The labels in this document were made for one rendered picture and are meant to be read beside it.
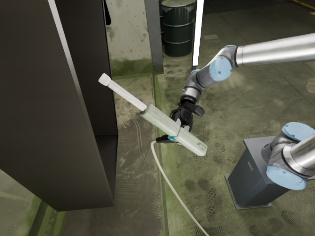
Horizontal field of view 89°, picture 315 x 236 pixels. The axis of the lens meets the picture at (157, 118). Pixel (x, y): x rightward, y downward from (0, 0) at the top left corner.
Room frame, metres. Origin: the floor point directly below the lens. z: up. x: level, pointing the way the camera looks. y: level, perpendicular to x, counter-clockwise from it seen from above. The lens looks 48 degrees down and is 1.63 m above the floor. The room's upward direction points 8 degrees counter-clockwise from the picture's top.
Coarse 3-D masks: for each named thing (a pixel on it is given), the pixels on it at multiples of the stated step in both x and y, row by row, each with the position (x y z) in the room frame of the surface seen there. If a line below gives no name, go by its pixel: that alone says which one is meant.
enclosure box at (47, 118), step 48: (0, 0) 0.32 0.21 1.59; (48, 0) 0.32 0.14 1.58; (96, 0) 0.92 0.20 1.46; (0, 48) 0.32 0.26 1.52; (48, 48) 0.32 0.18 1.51; (96, 48) 0.92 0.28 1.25; (0, 96) 0.32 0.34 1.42; (48, 96) 0.32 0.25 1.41; (96, 96) 0.91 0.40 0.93; (0, 144) 0.32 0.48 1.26; (48, 144) 0.32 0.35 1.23; (96, 144) 0.34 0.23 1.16; (48, 192) 0.31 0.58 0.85; (96, 192) 0.32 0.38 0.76
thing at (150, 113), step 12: (108, 84) 0.44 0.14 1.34; (132, 96) 0.42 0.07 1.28; (144, 108) 0.40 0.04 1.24; (156, 108) 0.41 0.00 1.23; (156, 120) 0.37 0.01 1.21; (168, 120) 0.38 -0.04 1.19; (168, 132) 0.35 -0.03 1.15; (180, 132) 0.35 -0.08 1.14; (180, 144) 0.34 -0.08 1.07; (192, 144) 0.32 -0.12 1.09; (204, 144) 0.34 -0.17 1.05
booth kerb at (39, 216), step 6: (42, 204) 0.51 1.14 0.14; (36, 210) 0.45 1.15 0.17; (42, 210) 0.46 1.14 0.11; (36, 216) 0.41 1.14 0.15; (42, 216) 0.42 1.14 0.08; (36, 222) 0.37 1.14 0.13; (30, 228) 0.32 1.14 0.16; (36, 228) 0.33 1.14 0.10; (30, 234) 0.29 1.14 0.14; (36, 234) 0.29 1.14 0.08
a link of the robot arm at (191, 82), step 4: (192, 72) 0.67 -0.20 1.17; (196, 72) 0.64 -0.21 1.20; (188, 76) 0.67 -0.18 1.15; (192, 76) 0.63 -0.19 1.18; (188, 80) 0.63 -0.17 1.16; (192, 80) 0.62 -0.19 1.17; (188, 84) 0.60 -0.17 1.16; (192, 84) 0.59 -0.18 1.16; (196, 84) 0.59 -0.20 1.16; (196, 88) 0.57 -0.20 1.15; (200, 88) 0.58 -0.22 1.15; (204, 88) 0.58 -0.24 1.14; (200, 92) 0.56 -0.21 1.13
